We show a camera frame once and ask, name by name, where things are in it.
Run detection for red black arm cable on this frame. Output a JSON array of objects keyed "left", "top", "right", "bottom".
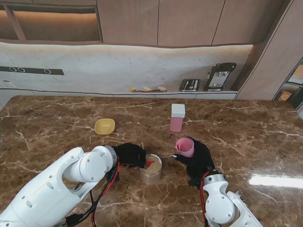
[
  {"left": 199, "top": 171, "right": 211, "bottom": 227},
  {"left": 63, "top": 162, "right": 121, "bottom": 227}
]

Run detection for red black right arm cable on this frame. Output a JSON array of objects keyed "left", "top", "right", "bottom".
[{"left": 199, "top": 171, "right": 211, "bottom": 227}]

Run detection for lit open shelf niche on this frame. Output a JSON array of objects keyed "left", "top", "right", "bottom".
[{"left": 0, "top": 0, "right": 104, "bottom": 44}]

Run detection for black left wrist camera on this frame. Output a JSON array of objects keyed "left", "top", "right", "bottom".
[{"left": 106, "top": 171, "right": 121, "bottom": 183}]

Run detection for black espresso machine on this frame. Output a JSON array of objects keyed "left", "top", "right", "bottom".
[{"left": 206, "top": 62, "right": 237, "bottom": 92}]

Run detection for clear jar of grain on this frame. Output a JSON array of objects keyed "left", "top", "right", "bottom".
[{"left": 139, "top": 153, "right": 163, "bottom": 185}]

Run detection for black silver toaster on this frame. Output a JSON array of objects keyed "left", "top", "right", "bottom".
[{"left": 178, "top": 79, "right": 201, "bottom": 92}]

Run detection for tall wooden cabinet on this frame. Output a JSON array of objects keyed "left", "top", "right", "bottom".
[{"left": 236, "top": 0, "right": 303, "bottom": 101}]

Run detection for wooden cutting board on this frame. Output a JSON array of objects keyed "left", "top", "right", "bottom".
[{"left": 141, "top": 87, "right": 168, "bottom": 93}]

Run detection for wooden wall cabinets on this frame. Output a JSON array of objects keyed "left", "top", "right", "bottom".
[{"left": 96, "top": 0, "right": 292, "bottom": 49}]

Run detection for pink plastic measuring cup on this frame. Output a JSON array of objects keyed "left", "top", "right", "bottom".
[{"left": 175, "top": 138, "right": 196, "bottom": 157}]

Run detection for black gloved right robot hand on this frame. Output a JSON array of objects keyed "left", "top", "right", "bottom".
[{"left": 171, "top": 137, "right": 215, "bottom": 178}]

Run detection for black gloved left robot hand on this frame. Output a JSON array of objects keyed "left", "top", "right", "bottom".
[{"left": 113, "top": 142, "right": 147, "bottom": 169}]

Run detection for round wooden ornament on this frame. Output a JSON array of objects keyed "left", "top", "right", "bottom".
[{"left": 278, "top": 91, "right": 293, "bottom": 102}]

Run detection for black wall control panel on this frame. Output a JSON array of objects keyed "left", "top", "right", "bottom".
[{"left": 0, "top": 66, "right": 65, "bottom": 76}]

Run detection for pink container with white lid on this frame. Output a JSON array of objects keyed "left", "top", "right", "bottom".
[{"left": 169, "top": 103, "right": 186, "bottom": 132}]

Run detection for yellow plastic bowl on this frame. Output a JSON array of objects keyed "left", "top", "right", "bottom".
[{"left": 94, "top": 118, "right": 116, "bottom": 136}]

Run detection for red black left arm cable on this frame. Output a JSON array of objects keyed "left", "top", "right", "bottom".
[{"left": 63, "top": 162, "right": 121, "bottom": 227}]

